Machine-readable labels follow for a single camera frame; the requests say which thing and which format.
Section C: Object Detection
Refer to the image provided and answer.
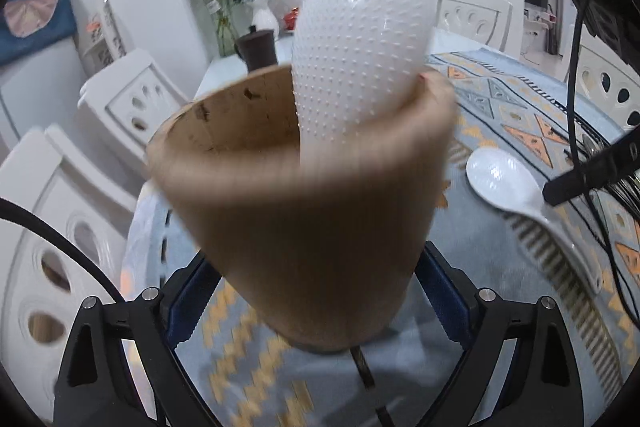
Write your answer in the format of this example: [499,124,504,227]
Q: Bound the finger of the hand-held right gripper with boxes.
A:
[542,134,640,208]

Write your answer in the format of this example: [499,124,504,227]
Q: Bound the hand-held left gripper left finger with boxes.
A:
[52,251,222,427]

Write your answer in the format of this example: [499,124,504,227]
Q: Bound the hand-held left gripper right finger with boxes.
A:
[415,242,587,427]

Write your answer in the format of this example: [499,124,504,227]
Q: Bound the white dotted rice paddle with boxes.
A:
[291,0,435,168]
[466,147,605,295]

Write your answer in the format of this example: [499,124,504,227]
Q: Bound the wooden utensil holder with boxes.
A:
[145,66,458,354]

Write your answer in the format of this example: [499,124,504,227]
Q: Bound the white dining chair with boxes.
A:
[436,0,514,54]
[565,42,640,132]
[77,48,198,168]
[0,124,151,388]

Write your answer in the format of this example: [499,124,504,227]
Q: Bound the pale floral tablecloth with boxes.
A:
[120,182,173,308]

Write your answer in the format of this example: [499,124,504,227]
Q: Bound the blue patterned table runner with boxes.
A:
[125,49,640,427]

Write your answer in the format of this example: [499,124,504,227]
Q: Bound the dark brown lidded pitcher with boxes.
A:
[234,26,279,72]

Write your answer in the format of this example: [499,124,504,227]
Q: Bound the white ornate shelf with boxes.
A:
[80,0,128,75]

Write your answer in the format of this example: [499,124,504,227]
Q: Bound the silver refrigerator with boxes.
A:
[0,27,86,148]

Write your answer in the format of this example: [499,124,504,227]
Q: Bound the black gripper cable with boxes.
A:
[564,2,640,328]
[0,198,168,427]

